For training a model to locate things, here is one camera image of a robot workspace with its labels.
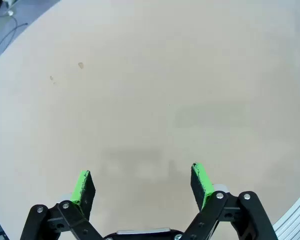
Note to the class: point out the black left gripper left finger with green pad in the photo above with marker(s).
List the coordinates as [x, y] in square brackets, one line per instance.
[76, 217]

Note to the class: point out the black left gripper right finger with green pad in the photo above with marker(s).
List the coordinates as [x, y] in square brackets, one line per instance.
[215, 215]

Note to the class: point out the small metal floor object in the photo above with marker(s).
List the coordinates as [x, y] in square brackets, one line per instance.
[10, 12]

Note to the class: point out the aluminium profile rail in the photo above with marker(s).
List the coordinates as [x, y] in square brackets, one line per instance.
[293, 216]

